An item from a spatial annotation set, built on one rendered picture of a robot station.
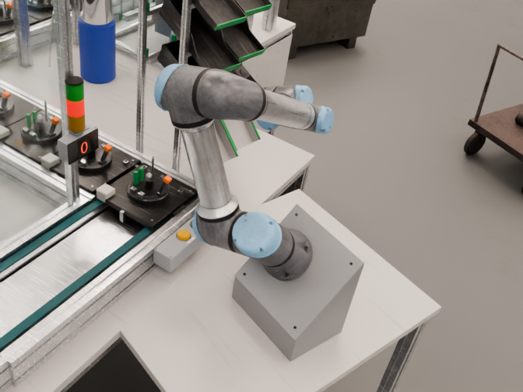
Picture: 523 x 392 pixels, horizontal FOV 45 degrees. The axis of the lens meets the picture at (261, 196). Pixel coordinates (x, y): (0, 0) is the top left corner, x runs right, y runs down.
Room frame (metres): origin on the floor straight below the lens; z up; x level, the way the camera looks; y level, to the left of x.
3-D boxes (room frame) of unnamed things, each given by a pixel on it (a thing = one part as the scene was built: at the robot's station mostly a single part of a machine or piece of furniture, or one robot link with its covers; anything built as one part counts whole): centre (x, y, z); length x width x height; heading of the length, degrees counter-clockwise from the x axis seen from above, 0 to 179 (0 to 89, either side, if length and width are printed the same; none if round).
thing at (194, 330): (1.37, -0.07, 0.84); 0.90 x 0.70 x 0.03; 135
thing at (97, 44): (2.51, 0.83, 1.00); 0.16 x 0.16 x 0.27
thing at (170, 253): (1.45, 0.22, 0.93); 0.21 x 0.07 x 0.06; 154
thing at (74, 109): (1.50, 0.56, 1.34); 0.05 x 0.05 x 0.05
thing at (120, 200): (1.62, 0.37, 0.96); 0.24 x 0.24 x 0.02; 64
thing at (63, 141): (1.50, 0.56, 1.29); 0.12 x 0.05 x 0.25; 154
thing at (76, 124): (1.50, 0.56, 1.29); 0.05 x 0.05 x 0.05
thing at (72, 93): (1.50, 0.56, 1.39); 0.05 x 0.05 x 0.05
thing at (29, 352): (1.31, 0.36, 0.91); 0.89 x 0.06 x 0.11; 154
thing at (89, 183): (1.73, 0.60, 1.01); 0.24 x 0.24 x 0.13; 64
